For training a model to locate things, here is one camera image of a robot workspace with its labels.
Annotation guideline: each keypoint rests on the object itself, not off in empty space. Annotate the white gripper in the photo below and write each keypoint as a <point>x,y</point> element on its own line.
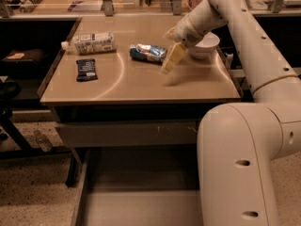
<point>185,32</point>

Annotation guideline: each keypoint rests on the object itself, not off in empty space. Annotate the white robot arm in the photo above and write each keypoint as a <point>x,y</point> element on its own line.
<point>237,142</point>

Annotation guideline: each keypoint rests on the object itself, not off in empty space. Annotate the closed top drawer front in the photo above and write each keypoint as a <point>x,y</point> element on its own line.
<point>127,133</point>

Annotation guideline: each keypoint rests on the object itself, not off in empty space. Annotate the beige drawer cabinet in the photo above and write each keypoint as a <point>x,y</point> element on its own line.
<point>129,90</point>

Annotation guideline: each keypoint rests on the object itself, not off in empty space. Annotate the open middle drawer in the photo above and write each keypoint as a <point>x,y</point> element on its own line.
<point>139,186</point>

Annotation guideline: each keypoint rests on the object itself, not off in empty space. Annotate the white bowl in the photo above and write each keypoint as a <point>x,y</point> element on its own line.
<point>205,47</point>

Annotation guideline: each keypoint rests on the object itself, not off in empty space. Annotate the dark blue snack packet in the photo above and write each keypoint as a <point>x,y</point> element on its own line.
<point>86,70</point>

